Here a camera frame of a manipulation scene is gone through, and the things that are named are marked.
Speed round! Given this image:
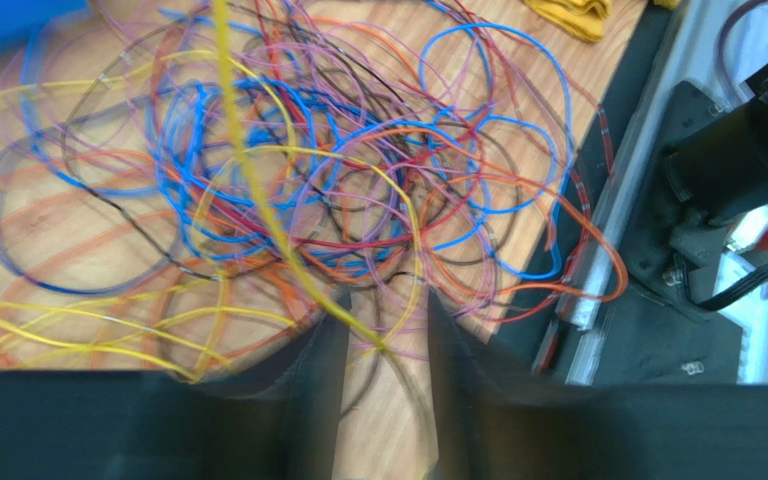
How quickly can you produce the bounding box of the red cable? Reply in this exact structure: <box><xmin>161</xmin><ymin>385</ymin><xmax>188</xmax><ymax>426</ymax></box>
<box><xmin>150</xmin><ymin>0</ymin><xmax>618</xmax><ymax>327</ymax></box>

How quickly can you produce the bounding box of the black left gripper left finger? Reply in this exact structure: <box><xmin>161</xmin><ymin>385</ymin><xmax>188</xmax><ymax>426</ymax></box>
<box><xmin>0</xmin><ymin>314</ymin><xmax>349</xmax><ymax>479</ymax></box>

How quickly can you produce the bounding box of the yellow cloth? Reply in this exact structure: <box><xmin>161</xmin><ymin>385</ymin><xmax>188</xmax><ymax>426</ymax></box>
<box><xmin>522</xmin><ymin>0</ymin><xmax>681</xmax><ymax>44</ymax></box>

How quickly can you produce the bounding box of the blue cable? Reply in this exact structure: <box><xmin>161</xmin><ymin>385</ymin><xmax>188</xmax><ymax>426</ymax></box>
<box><xmin>17</xmin><ymin>6</ymin><xmax>575</xmax><ymax>297</ymax></box>

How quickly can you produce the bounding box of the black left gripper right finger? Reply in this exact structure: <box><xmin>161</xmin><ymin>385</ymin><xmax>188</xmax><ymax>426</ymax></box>
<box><xmin>427</xmin><ymin>292</ymin><xmax>768</xmax><ymax>479</ymax></box>

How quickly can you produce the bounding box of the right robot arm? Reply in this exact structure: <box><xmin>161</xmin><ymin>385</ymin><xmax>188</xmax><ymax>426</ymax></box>
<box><xmin>427</xmin><ymin>64</ymin><xmax>768</xmax><ymax>479</ymax></box>

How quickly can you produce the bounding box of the black cable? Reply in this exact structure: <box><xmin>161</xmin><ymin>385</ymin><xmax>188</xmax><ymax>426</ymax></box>
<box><xmin>64</xmin><ymin>0</ymin><xmax>518</xmax><ymax>414</ymax></box>

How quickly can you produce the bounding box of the orange cable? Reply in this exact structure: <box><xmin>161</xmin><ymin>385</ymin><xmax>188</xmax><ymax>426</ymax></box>
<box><xmin>0</xmin><ymin>19</ymin><xmax>629</xmax><ymax>374</ymax></box>

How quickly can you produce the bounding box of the pink cable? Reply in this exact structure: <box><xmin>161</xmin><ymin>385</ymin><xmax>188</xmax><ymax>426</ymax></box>
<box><xmin>0</xmin><ymin>0</ymin><xmax>598</xmax><ymax>314</ymax></box>

